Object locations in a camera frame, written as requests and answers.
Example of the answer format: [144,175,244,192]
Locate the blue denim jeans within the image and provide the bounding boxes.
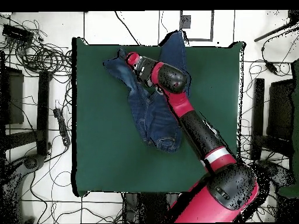
[102,30,192,153]

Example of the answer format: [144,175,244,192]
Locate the dark flat panel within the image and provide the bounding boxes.
[0,65,25,125]
[266,78,295,141]

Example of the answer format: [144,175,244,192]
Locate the small grey square tag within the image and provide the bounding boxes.
[179,14,192,29]

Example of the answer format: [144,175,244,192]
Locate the dark green table cloth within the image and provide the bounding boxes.
[71,37,245,197]

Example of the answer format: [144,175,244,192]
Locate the black power strip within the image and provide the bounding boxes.
[53,107,71,147]

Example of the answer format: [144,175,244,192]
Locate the black electronics box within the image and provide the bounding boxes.
[2,23,35,44]

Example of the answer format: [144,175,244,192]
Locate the black power adapter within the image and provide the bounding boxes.
[264,60,278,75]

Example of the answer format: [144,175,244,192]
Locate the black tripod rod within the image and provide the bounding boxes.
[253,10,299,43]

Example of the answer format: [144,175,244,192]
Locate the grey wheeled chair base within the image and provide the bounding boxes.
[256,159,295,187]
[0,155,46,223]

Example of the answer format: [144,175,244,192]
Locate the green cloth sheet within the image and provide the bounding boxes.
[277,59,299,199]

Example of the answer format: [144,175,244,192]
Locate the grey square floor frame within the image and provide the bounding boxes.
[179,10,214,42]

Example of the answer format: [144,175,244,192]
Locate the black metal stand frame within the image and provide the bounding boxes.
[0,69,53,157]
[250,78,293,162]

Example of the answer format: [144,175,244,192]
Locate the tangled black cable bundle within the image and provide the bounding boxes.
[0,18,73,79]

